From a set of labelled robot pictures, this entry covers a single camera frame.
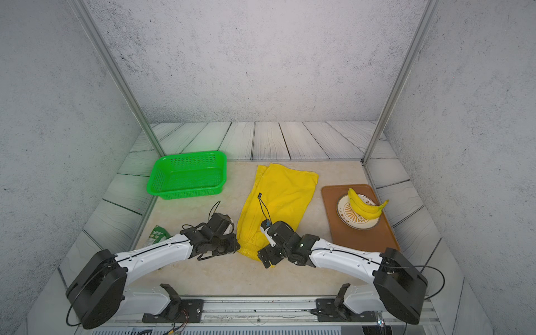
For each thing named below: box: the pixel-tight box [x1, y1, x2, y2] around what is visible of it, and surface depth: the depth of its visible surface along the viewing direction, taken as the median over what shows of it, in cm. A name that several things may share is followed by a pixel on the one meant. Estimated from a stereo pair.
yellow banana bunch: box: [347, 187, 390, 220], surface depth 96 cm
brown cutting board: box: [321, 184, 400, 255], surface depth 95 cm
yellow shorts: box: [236, 163, 319, 262], surface depth 104 cm
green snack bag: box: [147, 224, 174, 245], surface depth 93 cm
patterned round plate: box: [336, 194, 381, 231], surface depth 98 cm
